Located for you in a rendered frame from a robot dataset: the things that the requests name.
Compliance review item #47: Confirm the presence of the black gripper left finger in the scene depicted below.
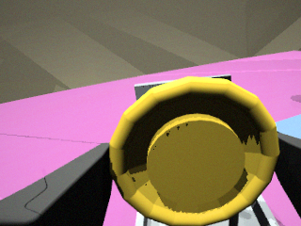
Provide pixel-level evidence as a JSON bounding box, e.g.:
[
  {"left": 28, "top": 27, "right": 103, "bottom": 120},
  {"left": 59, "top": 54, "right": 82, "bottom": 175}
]
[{"left": 0, "top": 143, "right": 113, "bottom": 226}]

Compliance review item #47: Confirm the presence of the yellow plate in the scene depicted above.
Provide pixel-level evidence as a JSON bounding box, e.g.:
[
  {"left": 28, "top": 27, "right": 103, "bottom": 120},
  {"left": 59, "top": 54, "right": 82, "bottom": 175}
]
[{"left": 110, "top": 76, "right": 279, "bottom": 226}]

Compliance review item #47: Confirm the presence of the light blue square mat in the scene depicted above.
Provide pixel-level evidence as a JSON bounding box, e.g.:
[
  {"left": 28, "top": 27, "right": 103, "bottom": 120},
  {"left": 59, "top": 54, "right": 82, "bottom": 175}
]
[{"left": 276, "top": 114, "right": 301, "bottom": 139}]

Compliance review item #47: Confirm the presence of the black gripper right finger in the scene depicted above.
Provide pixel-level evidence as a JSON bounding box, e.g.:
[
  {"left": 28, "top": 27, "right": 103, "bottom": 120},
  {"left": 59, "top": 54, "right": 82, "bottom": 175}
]
[{"left": 275, "top": 132, "right": 301, "bottom": 218}]

